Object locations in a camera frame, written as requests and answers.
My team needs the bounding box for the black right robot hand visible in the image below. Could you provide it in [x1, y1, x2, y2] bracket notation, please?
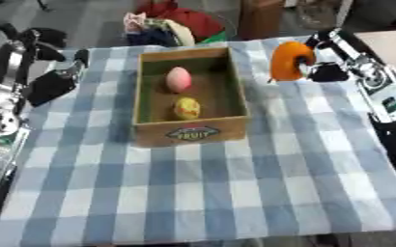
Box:
[293, 29, 353, 83]

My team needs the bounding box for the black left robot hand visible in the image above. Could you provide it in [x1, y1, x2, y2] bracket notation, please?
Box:
[0, 27, 92, 108]

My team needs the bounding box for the orange toy fruit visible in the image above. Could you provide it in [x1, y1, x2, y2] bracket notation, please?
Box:
[267, 41, 319, 82]

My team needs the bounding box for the brown cardboard box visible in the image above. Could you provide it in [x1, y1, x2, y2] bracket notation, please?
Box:
[239, 0, 286, 41]

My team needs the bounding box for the tan cardboard box green inside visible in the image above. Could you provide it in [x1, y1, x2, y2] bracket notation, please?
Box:
[130, 46, 251, 149]

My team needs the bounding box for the pink toy peach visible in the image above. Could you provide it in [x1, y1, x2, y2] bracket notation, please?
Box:
[164, 66, 195, 95]

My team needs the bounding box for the pile of colourful bags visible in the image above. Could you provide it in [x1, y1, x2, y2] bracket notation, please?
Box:
[122, 0, 231, 47]

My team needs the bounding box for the yellow toy fruit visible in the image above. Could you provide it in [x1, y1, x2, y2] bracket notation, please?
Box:
[171, 96, 204, 121]

